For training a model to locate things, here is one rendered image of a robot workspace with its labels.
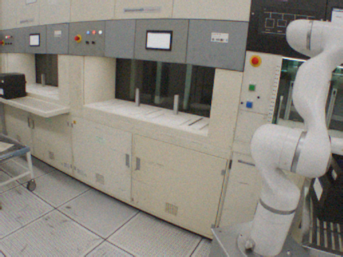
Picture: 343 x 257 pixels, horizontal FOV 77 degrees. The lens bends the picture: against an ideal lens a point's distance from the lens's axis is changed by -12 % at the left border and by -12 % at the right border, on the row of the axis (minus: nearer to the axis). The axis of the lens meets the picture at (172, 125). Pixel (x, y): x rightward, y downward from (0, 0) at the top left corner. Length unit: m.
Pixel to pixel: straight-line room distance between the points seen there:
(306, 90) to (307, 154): 0.18
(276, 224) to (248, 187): 0.84
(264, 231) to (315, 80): 0.47
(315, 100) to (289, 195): 0.28
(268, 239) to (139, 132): 1.28
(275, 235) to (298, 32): 0.64
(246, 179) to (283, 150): 0.92
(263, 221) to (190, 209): 1.10
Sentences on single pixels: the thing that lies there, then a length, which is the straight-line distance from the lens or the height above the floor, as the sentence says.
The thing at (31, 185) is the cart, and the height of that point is 0.07.
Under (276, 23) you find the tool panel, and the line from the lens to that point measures 1.41.
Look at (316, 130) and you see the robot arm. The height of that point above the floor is 1.20.
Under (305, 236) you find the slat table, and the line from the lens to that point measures 1.04.
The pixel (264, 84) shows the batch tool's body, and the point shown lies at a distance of 1.41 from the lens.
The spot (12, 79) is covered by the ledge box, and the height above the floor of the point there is 1.01.
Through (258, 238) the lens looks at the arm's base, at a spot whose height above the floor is 0.83.
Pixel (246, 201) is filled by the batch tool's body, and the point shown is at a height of 0.48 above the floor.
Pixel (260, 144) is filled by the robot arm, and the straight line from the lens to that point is 0.70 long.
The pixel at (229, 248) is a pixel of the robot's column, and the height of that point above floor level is 0.76.
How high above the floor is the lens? 1.36
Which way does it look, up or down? 18 degrees down
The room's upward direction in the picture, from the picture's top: 5 degrees clockwise
